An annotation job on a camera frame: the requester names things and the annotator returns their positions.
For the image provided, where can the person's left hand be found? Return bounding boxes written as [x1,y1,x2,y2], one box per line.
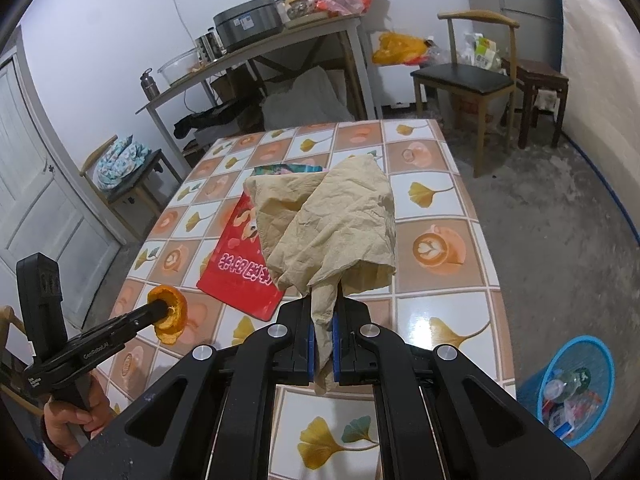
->
[42,375,121,461]

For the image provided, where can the black clothing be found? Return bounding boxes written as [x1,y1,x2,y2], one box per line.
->
[172,95,266,138]

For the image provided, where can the clear plastic bottle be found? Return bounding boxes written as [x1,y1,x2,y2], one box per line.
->
[542,379,568,403]

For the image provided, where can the orange peel half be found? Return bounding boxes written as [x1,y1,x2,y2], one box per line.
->
[146,284,190,346]

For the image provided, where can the floral cushion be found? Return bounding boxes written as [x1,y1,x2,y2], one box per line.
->
[95,135,153,191]

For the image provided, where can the table with patterned tablecloth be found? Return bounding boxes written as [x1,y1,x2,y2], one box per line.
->
[95,119,517,480]

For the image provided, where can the red packet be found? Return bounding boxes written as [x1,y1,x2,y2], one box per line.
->
[196,192,286,322]

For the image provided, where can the long grey side table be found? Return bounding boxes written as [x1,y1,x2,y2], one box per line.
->
[135,12,377,171]

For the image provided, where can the grey rice cooker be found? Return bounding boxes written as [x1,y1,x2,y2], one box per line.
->
[213,0,283,53]

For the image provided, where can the metal water bottle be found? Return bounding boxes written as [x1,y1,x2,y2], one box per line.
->
[140,68,161,100]

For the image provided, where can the teal pink snack packet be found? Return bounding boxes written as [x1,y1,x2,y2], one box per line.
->
[250,161,326,177]

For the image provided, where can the clear plastic bowl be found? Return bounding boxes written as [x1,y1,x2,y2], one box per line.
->
[157,47,201,86]

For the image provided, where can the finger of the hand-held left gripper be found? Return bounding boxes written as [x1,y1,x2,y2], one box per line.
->
[82,299,171,345]

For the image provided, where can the white packages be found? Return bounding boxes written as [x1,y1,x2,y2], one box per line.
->
[462,31,503,71]

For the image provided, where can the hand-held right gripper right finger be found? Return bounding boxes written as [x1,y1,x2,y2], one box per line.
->
[332,296,591,480]

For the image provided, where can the cardboard box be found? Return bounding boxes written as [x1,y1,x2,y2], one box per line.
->
[210,67,261,101]

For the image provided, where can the grey white cloth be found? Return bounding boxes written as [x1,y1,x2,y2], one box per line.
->
[260,67,353,131]

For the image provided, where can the dark wooden stool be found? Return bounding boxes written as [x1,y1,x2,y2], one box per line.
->
[500,57,570,150]

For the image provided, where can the white mattress with blue edge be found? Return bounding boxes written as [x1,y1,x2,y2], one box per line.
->
[552,0,640,241]

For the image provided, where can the wooden chair with cushion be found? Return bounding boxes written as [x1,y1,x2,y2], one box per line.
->
[81,135,183,241]

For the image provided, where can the white printed sack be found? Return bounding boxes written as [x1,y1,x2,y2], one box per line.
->
[447,92,506,128]

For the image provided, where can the blue plastic waste basket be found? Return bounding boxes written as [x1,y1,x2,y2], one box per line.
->
[516,336,616,448]

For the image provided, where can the metal canisters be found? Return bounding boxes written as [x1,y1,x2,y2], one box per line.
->
[194,30,226,61]

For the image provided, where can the beige paper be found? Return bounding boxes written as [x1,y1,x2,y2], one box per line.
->
[242,155,398,395]

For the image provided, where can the yellow plastic bag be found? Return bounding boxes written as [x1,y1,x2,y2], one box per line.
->
[372,31,431,66]

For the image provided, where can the wooden chair with black seat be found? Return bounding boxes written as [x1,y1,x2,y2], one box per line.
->
[411,10,518,178]

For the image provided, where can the white door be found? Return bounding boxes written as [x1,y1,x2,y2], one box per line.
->
[0,27,123,321]

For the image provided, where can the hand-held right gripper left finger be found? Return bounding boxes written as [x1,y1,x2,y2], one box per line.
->
[62,296,318,480]

